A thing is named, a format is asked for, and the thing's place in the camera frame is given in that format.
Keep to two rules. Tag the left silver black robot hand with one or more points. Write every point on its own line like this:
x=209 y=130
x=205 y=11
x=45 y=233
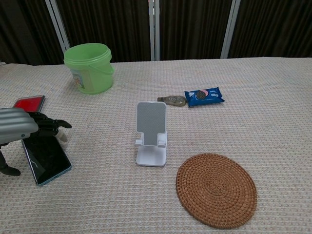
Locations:
x=17 y=124

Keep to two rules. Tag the blue cookie packet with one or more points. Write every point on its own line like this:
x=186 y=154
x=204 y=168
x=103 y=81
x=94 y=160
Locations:
x=204 y=96

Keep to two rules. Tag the white phone stand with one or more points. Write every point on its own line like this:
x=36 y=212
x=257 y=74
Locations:
x=151 y=122

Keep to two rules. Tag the dark brown curtain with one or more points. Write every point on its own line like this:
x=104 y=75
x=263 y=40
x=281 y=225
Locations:
x=109 y=22

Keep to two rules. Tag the green plastic bucket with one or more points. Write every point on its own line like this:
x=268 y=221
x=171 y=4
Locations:
x=91 y=73

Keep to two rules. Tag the black smartphone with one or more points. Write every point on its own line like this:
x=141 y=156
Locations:
x=46 y=158

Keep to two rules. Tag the round woven rattan mat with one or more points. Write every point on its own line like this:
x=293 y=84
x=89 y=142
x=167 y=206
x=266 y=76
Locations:
x=216 y=191

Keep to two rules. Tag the white metal post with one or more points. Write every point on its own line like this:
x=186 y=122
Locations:
x=230 y=29
x=154 y=29
x=58 y=26

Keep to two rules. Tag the beige waffle tablecloth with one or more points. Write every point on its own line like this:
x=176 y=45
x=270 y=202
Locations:
x=109 y=202

